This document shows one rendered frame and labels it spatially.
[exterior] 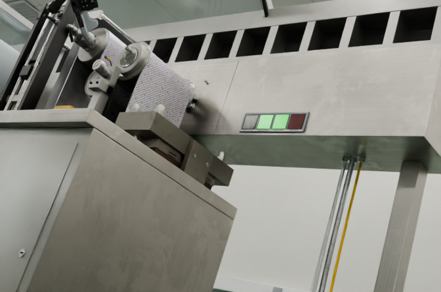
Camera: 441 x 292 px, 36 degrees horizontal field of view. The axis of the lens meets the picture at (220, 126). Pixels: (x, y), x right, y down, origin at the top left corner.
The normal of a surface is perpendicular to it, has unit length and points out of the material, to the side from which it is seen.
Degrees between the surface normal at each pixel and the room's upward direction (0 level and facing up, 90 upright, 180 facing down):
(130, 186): 90
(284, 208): 90
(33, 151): 90
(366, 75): 90
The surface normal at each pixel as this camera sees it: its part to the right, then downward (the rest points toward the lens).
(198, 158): 0.76, 0.00
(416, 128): -0.57, -0.47
